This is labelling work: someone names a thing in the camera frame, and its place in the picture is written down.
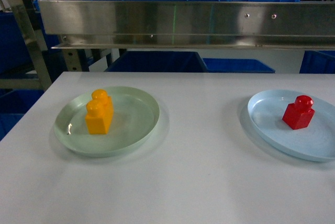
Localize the blue bin lower left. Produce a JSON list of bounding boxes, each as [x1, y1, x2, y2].
[[106, 51, 207, 73]]

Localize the blue bin lower right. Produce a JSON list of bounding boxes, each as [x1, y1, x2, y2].
[[203, 58, 275, 73]]

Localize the yellow two-stud toy block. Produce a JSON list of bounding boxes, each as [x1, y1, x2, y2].
[[85, 89, 114, 135]]

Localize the pale blue round plate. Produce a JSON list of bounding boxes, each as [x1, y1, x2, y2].
[[248, 89, 334, 162]]

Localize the stainless steel rack rail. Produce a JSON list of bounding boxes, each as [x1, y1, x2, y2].
[[39, 0, 334, 50]]

